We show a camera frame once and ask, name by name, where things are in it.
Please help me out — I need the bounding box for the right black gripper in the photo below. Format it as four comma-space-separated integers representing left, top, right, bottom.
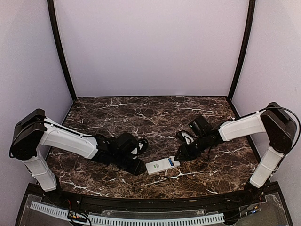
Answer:
174, 134, 209, 161

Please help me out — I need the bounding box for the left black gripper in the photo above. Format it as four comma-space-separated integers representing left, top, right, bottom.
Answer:
112, 153, 146, 176

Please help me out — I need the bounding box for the white air conditioner remote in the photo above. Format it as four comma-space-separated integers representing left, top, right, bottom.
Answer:
145, 156, 181, 175

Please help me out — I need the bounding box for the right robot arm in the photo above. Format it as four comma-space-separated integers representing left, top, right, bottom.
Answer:
174, 102, 301, 204

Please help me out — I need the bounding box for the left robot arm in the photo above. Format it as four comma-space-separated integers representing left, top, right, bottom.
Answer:
9, 109, 148, 205

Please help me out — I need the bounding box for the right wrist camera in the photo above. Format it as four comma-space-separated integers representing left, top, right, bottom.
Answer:
176, 130, 194, 145

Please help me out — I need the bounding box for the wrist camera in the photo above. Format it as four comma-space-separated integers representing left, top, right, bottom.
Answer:
176, 130, 194, 145
130, 138, 149, 159

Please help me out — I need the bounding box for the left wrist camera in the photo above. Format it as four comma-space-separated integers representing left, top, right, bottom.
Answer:
130, 138, 149, 159

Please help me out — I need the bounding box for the black front rail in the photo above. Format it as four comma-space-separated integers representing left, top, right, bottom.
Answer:
25, 183, 280, 214

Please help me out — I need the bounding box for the white slotted cable duct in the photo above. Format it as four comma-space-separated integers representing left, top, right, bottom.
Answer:
30, 201, 224, 226

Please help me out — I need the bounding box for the right black frame post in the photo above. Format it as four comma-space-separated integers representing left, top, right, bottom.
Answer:
227, 0, 256, 102

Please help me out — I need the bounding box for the black frame post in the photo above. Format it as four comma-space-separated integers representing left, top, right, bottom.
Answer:
47, 0, 77, 102
227, 0, 256, 102

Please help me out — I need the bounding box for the left black frame post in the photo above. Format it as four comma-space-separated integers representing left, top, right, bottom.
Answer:
47, 0, 77, 102

